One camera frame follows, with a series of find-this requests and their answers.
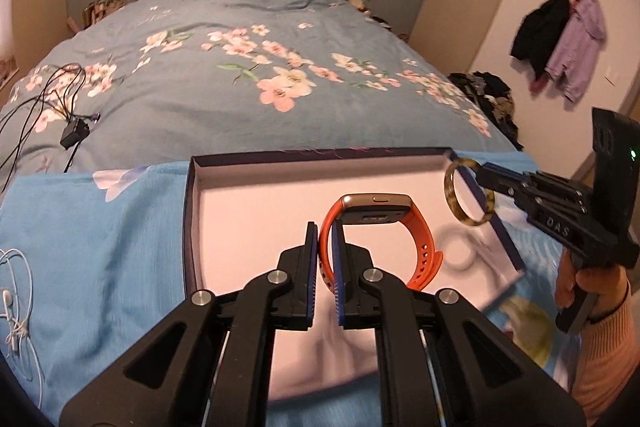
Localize right forearm pink sleeve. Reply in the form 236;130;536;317
570;279;639;426

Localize white earphones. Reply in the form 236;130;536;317
1;248;44;407

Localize right hand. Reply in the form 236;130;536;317
554;249;629;319

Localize dark clothes pile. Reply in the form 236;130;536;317
448;72;523;150

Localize black charger with cables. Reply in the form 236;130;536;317
1;63;100;194

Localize light blue floral blanket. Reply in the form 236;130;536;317
1;162;578;421

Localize tortoiseshell bangle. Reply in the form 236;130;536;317
444;158;496;228

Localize orange smart watch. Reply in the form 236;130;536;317
319;193;444;291

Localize black hanging jacket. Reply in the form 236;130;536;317
510;0;572;78

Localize blue floral duvet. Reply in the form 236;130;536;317
1;0;511;186

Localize purple hanging hoodie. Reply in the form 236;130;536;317
544;0;608;103

